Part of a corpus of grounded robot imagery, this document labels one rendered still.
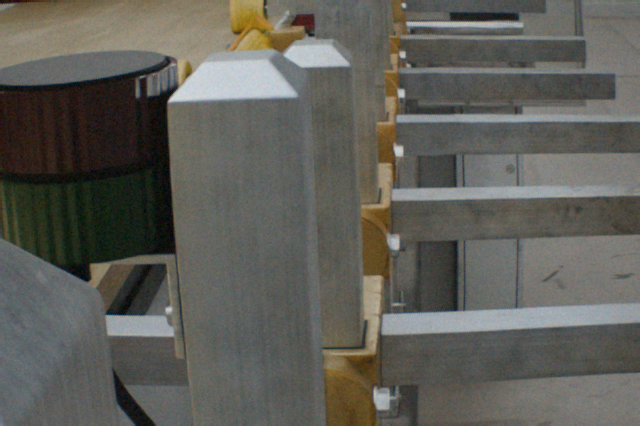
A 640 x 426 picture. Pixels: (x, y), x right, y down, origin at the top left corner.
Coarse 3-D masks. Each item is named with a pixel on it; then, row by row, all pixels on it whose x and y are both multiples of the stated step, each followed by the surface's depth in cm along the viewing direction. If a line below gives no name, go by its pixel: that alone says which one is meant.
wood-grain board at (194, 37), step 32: (128, 0) 283; (160, 0) 277; (192, 0) 271; (224, 0) 267; (0, 32) 247; (32, 32) 242; (64, 32) 237; (96, 32) 233; (128, 32) 229; (160, 32) 225; (192, 32) 221; (224, 32) 218; (0, 64) 204; (192, 64) 188; (96, 288) 94
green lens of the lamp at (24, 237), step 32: (0, 192) 35; (32, 192) 34; (64, 192) 34; (96, 192) 34; (128, 192) 34; (160, 192) 35; (0, 224) 35; (32, 224) 34; (64, 224) 34; (96, 224) 34; (128, 224) 35; (160, 224) 35; (64, 256) 34; (96, 256) 34; (128, 256) 35
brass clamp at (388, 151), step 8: (392, 104) 117; (392, 112) 114; (392, 120) 111; (376, 128) 109; (384, 128) 110; (392, 128) 110; (384, 136) 108; (392, 136) 110; (384, 144) 108; (392, 144) 109; (384, 152) 108; (392, 152) 108; (400, 152) 109; (384, 160) 109; (392, 160) 109; (400, 160) 109
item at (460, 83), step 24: (408, 72) 139; (432, 72) 139; (456, 72) 138; (480, 72) 138; (504, 72) 138; (528, 72) 138; (552, 72) 138; (576, 72) 137; (600, 72) 137; (408, 96) 139; (432, 96) 139; (456, 96) 139; (480, 96) 139; (504, 96) 138; (528, 96) 138; (552, 96) 138; (576, 96) 138; (600, 96) 138
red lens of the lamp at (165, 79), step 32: (0, 96) 34; (32, 96) 33; (64, 96) 33; (96, 96) 33; (128, 96) 34; (160, 96) 35; (0, 128) 34; (32, 128) 34; (64, 128) 33; (96, 128) 34; (128, 128) 34; (160, 128) 35; (0, 160) 34; (32, 160) 34; (64, 160) 34; (96, 160) 34; (128, 160) 34
